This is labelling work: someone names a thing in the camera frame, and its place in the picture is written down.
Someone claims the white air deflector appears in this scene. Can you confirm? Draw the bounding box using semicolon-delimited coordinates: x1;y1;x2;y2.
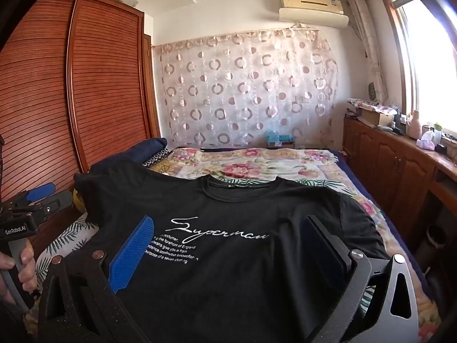
278;7;350;29

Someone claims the navy bed sheet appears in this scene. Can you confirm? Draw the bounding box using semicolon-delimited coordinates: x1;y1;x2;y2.
332;150;390;222

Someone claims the pink tissue pack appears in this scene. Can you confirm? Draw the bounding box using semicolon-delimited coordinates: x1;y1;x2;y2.
416;130;436;151

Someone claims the low wooden cabinet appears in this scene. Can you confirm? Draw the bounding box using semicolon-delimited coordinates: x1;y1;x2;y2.
343;114;457;258

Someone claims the cardboard box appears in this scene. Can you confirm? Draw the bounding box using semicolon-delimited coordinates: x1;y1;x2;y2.
360;109;395;127

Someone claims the louvred wooden wardrobe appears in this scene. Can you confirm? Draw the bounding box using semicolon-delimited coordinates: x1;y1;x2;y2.
0;0;161;258

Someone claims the floral blanket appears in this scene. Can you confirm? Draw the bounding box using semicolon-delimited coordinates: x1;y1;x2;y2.
148;146;441;333

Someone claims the leaf-print bed sheet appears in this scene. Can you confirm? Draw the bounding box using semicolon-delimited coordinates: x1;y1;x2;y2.
34;175;352;294

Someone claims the black printed t-shirt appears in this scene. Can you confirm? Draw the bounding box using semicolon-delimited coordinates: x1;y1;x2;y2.
73;159;391;343

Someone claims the floral cloth pile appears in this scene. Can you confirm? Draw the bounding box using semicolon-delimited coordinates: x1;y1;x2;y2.
348;97;398;113

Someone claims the floral window curtain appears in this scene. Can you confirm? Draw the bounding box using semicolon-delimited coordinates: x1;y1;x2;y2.
348;0;388;104

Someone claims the window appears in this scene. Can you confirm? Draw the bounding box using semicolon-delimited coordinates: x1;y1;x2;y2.
389;0;457;140

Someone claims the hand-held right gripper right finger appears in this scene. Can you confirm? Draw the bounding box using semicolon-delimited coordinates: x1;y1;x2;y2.
296;215;418;343

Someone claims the teal tissue box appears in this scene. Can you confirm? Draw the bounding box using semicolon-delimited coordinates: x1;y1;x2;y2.
265;131;293;147

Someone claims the yellow plush toy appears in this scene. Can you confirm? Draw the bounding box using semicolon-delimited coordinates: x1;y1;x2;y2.
72;189;86;215

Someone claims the person's left hand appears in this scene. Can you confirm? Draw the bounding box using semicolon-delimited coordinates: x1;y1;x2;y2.
0;240;38;294

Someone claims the pink bottle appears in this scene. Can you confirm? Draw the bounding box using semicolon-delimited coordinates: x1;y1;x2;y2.
407;110;424;140

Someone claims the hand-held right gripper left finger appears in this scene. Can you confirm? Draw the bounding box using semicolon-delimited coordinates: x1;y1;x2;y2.
37;215;154;343

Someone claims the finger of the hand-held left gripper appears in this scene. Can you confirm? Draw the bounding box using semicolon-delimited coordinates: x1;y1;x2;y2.
21;182;57;204
36;190;74;219

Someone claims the circle-patterned sheer curtain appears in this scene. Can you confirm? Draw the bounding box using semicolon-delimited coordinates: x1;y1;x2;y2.
152;25;340;151

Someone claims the navy folded blanket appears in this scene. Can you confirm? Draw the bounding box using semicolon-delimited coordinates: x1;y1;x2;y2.
134;137;169;168

